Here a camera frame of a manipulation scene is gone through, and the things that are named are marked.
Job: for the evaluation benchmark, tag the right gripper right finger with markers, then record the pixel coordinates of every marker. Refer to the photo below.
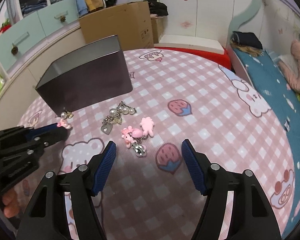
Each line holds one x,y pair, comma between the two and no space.
252,216

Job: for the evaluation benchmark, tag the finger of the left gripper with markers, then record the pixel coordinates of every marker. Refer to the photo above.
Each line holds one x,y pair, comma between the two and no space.
41,130
50,138

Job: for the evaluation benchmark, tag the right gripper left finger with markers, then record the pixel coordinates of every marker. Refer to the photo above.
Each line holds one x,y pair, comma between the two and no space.
45,216

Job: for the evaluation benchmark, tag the pink bow charm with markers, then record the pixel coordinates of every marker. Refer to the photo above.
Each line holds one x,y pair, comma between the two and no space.
64,123

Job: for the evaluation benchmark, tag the person left hand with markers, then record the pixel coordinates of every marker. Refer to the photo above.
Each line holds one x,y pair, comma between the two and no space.
11,204

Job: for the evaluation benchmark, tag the pearl earring charm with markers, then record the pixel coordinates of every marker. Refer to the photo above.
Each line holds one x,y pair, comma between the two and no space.
66,115

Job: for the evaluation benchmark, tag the cream cabinet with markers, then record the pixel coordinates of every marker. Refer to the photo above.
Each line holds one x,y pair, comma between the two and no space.
19,91

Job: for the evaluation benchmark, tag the grey metal tin box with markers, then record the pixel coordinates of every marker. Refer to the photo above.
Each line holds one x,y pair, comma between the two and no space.
83,77

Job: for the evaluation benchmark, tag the pink bunny charm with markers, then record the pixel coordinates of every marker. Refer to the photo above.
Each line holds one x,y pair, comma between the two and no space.
134,136

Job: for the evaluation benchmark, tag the pink checkered tablecloth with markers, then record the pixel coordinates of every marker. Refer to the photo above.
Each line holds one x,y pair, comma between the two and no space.
187,97

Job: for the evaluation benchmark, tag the mint green drawer unit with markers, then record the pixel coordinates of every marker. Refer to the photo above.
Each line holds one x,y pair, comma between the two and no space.
26,33

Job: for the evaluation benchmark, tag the large cardboard box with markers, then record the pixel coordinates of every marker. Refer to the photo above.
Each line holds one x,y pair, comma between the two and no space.
130,22

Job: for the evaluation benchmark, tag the blue bed mattress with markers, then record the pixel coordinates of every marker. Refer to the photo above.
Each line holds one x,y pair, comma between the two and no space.
268,80

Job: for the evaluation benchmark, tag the pink green rolled quilt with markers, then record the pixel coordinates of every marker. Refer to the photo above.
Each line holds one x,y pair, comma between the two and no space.
289,65

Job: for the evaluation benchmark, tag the black clothes on box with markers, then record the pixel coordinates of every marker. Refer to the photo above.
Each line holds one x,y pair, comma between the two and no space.
157,9

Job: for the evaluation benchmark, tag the dark folded clothes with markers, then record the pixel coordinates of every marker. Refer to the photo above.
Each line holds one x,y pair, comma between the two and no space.
246,42

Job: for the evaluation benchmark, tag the red white storage ottoman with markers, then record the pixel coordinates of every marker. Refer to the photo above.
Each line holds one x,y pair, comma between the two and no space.
203,47

